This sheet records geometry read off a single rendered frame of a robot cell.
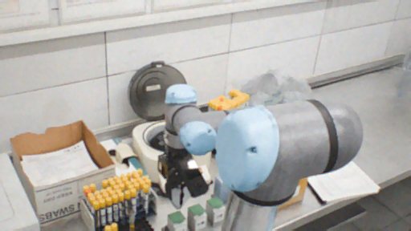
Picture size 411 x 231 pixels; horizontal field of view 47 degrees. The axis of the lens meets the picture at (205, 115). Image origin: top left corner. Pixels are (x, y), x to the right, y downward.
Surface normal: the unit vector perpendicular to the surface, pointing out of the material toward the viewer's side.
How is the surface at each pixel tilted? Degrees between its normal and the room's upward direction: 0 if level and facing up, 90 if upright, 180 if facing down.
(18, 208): 0
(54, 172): 0
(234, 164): 84
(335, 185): 1
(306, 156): 76
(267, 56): 90
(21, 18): 95
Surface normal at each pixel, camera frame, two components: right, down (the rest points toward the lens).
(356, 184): 0.07, -0.86
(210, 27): 0.54, 0.46
